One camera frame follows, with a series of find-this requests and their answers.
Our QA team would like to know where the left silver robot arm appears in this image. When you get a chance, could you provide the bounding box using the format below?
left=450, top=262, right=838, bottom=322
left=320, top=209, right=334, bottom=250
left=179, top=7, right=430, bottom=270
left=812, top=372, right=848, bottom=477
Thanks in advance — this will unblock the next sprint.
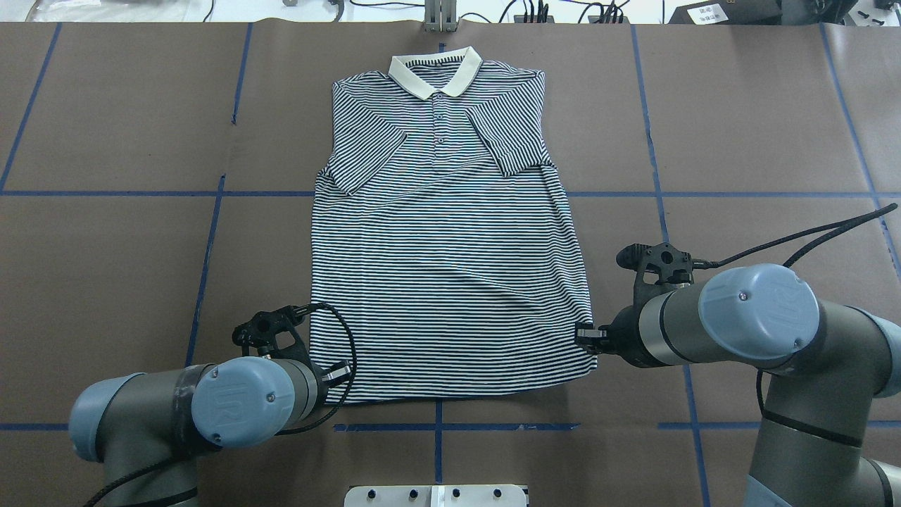
left=68, top=356, right=356, bottom=506

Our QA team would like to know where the black camera cable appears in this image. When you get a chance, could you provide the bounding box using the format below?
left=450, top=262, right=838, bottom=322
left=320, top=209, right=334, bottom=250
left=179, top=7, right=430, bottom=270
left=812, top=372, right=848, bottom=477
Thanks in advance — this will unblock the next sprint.
left=693, top=203, right=899, bottom=270
left=275, top=301, right=358, bottom=436

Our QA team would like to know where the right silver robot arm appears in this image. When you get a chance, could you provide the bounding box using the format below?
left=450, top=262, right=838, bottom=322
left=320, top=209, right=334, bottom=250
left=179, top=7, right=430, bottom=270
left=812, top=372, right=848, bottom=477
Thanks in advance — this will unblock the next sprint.
left=574, top=263, right=899, bottom=506

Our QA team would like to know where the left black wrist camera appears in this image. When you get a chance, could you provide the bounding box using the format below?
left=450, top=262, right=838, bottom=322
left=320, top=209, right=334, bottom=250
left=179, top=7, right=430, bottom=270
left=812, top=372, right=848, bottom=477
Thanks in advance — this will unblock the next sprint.
left=232, top=305, right=313, bottom=367

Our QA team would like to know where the aluminium frame post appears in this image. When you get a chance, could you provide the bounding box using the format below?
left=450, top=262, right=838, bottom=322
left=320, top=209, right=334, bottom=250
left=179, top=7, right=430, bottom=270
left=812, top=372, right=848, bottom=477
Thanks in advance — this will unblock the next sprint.
left=422, top=0, right=459, bottom=33

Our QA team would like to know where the right black camera cable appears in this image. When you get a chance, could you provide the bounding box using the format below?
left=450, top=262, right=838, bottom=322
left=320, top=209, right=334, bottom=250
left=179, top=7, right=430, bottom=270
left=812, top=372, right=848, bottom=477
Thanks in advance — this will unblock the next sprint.
left=693, top=203, right=899, bottom=270

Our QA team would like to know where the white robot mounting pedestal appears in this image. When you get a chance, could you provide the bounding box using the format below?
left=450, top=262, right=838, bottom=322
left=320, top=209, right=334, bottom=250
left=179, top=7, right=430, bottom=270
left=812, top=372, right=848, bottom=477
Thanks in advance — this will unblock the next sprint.
left=344, top=484, right=530, bottom=506

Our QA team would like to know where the black box with label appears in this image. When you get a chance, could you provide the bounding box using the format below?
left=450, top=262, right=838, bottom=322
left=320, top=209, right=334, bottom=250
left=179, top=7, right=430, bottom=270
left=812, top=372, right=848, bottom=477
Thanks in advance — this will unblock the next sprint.
left=667, top=1, right=783, bottom=26

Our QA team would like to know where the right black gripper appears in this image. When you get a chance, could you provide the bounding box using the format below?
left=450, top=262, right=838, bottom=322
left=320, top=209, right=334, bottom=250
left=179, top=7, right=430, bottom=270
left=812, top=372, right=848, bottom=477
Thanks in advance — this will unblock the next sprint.
left=574, top=322, right=619, bottom=354

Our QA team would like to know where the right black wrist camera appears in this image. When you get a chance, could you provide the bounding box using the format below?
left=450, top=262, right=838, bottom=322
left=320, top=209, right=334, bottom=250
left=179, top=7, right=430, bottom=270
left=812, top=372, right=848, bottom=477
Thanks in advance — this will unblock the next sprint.
left=617, top=243, right=719, bottom=311

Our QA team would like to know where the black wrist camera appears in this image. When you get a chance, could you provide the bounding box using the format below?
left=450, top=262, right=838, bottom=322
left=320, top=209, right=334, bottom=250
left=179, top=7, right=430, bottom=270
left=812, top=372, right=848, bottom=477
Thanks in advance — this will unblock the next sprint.
left=232, top=305, right=313, bottom=367
left=617, top=243, right=719, bottom=311

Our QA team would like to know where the navy white striped polo shirt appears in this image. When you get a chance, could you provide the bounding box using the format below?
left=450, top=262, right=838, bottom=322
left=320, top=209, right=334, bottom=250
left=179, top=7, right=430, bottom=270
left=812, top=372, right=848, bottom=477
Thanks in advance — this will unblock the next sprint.
left=310, top=47, right=598, bottom=404

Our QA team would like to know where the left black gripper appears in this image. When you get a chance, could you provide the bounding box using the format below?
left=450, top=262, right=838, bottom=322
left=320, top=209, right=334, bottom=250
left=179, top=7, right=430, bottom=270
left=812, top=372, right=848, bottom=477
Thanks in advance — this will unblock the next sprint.
left=320, top=361, right=352, bottom=388

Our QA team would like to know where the left black camera cable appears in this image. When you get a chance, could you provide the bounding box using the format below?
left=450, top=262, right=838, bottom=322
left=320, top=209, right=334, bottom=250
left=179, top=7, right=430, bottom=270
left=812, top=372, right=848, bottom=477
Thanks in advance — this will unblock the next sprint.
left=275, top=301, right=358, bottom=436

